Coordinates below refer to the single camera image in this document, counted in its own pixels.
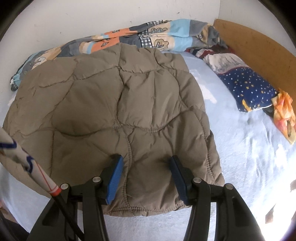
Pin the patchwork printed quilt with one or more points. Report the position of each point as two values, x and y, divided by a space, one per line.
178 30

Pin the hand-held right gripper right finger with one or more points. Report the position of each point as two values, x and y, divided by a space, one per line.
179 180

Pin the olive quilted puffer jacket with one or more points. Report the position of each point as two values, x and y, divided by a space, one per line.
104 97

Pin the light blue cloud bed sheet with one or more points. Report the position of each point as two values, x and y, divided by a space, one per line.
242 162

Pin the navy star pillow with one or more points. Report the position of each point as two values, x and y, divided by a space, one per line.
249 88

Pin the wooden headboard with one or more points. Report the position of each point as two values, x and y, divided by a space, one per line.
254 44

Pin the orange printed cloth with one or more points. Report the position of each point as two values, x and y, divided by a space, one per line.
283 111

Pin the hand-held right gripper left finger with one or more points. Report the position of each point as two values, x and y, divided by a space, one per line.
114 180

